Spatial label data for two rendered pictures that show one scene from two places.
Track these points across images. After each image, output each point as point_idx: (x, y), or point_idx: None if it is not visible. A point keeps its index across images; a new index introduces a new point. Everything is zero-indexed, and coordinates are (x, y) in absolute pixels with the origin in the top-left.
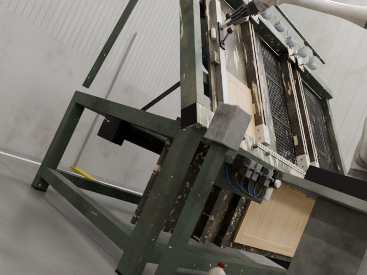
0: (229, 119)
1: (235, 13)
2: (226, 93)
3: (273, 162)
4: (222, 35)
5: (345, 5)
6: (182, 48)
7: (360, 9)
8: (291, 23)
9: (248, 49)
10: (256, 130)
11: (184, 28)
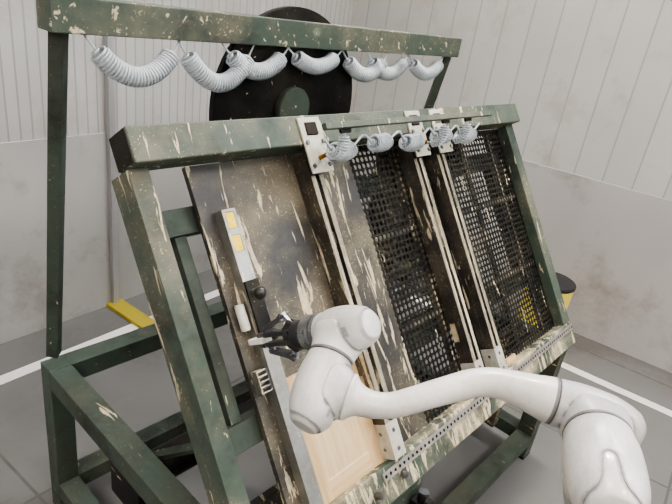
0: None
1: (270, 332)
2: (302, 450)
3: (417, 469)
4: (260, 312)
5: (495, 383)
6: (190, 429)
7: (528, 400)
8: (405, 122)
9: (326, 252)
10: (377, 433)
11: (177, 379)
